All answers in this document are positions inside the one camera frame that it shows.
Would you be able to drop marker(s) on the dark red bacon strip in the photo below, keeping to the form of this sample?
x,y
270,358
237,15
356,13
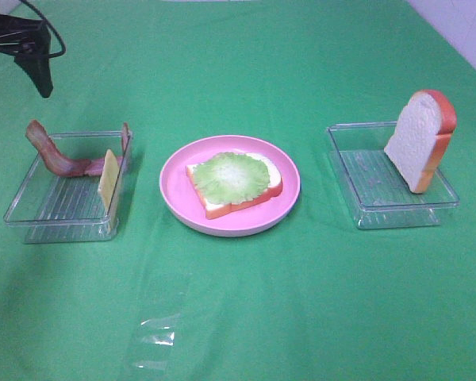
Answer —
x,y
54,160

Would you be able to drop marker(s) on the green tablecloth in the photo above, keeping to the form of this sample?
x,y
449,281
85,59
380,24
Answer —
x,y
314,298

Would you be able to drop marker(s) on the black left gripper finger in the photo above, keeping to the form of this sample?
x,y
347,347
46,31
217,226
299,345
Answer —
x,y
38,70

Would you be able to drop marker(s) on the pink plate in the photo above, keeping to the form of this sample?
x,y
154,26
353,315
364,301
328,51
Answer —
x,y
184,203

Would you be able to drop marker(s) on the upright bread slice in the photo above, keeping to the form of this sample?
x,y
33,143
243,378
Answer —
x,y
422,134

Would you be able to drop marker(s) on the clear plastic tray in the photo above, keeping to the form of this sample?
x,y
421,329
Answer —
x,y
52,209
375,193

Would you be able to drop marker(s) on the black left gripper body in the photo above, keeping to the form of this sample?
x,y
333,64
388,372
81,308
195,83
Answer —
x,y
24,38

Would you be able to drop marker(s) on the clear plastic tray left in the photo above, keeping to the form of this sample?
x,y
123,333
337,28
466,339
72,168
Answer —
x,y
52,209

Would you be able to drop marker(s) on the clear plastic film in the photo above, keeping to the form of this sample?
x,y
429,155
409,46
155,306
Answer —
x,y
155,328

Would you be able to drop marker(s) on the pink bacon strip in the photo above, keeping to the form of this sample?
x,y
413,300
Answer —
x,y
95,167

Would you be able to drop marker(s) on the clear plastic tray right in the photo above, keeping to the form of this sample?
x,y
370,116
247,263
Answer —
x,y
375,193

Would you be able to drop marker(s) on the yellow cheese slice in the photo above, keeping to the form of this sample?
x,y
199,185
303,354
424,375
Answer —
x,y
107,183

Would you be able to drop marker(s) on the bread slice on plate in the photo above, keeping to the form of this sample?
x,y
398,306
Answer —
x,y
275,188

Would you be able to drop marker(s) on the green lettuce leaf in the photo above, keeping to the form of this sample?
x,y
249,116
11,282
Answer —
x,y
230,178

